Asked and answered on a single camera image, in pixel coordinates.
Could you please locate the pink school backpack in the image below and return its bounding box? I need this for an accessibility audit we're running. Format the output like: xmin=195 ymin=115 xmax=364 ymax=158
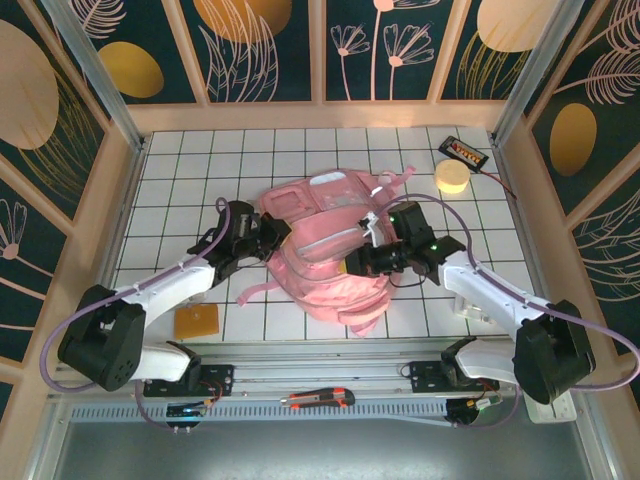
xmin=236 ymin=163 xmax=419 ymax=337

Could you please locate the cream round foam block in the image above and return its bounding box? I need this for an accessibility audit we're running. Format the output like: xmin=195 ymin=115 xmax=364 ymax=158
xmin=433 ymin=159 xmax=471 ymax=195

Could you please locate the orange leather card wallet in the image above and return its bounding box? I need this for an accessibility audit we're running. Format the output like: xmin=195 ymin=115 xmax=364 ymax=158
xmin=173 ymin=304 xmax=221 ymax=339

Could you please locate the black battery charger box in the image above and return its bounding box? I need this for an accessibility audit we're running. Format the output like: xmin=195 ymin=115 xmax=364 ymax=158
xmin=437 ymin=137 xmax=489 ymax=173

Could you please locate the orange black utility knife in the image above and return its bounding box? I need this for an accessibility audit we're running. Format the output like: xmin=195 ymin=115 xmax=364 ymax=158
xmin=279 ymin=387 xmax=356 ymax=411

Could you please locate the white square desk clock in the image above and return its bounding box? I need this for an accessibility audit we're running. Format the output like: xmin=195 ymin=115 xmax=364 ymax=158
xmin=524 ymin=389 xmax=574 ymax=425

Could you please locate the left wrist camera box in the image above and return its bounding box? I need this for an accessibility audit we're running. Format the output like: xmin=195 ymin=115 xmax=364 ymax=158
xmin=234 ymin=212 xmax=261 ymax=241

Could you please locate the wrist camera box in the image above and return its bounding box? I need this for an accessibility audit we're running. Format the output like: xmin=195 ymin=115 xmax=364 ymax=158
xmin=234 ymin=212 xmax=261 ymax=241
xmin=358 ymin=212 xmax=384 ymax=242

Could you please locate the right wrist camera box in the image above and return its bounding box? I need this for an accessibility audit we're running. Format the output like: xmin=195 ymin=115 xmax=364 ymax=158
xmin=358 ymin=212 xmax=384 ymax=242

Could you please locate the aluminium rail frame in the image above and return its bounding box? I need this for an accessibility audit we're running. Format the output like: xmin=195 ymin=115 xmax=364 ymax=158
xmin=47 ymin=339 xmax=591 ymax=399

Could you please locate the thin red wire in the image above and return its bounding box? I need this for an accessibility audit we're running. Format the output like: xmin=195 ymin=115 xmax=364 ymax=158
xmin=474 ymin=167 xmax=519 ymax=199

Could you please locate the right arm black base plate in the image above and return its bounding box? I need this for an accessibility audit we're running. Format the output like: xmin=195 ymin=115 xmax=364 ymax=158
xmin=408 ymin=358 xmax=499 ymax=394

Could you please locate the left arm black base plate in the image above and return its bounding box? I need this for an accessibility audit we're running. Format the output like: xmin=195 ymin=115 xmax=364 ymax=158
xmin=144 ymin=363 xmax=235 ymax=399

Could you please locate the grey slotted cable duct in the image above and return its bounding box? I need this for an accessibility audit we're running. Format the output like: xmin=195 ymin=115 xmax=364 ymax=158
xmin=69 ymin=397 xmax=451 ymax=427

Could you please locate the aluminium frame post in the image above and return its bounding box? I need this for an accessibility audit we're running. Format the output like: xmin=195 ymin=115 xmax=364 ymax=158
xmin=492 ymin=0 xmax=586 ymax=146
xmin=42 ymin=0 xmax=147 ymax=151

